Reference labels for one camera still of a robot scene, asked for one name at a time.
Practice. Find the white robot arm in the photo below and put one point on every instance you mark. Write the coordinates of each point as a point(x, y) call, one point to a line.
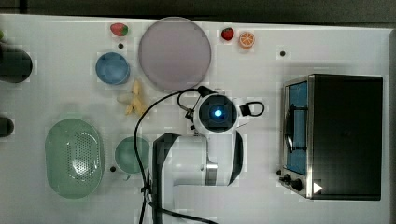
point(212, 156)

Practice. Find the green oval strainer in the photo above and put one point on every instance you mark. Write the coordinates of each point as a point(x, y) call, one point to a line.
point(74, 158)

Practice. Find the large grey round plate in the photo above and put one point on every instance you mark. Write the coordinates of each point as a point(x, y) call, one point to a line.
point(174, 54)

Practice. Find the peeled toy banana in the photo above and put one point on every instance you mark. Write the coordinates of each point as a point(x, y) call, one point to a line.
point(134, 100)

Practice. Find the teal green mug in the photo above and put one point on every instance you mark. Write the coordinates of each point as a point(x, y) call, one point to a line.
point(127, 152)

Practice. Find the toy orange half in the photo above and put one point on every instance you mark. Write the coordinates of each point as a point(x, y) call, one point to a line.
point(246, 40)

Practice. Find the blue bowl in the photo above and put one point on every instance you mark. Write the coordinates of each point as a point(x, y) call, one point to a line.
point(112, 68)

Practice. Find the red green toy strawberry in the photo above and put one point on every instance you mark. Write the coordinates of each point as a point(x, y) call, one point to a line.
point(119, 29)

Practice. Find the black toaster oven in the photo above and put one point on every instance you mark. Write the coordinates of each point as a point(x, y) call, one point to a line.
point(332, 137)

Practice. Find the large black cylinder cup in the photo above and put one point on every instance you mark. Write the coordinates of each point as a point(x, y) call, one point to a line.
point(15, 65)

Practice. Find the small black cylinder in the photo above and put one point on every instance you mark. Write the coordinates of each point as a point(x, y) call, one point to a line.
point(6, 127)

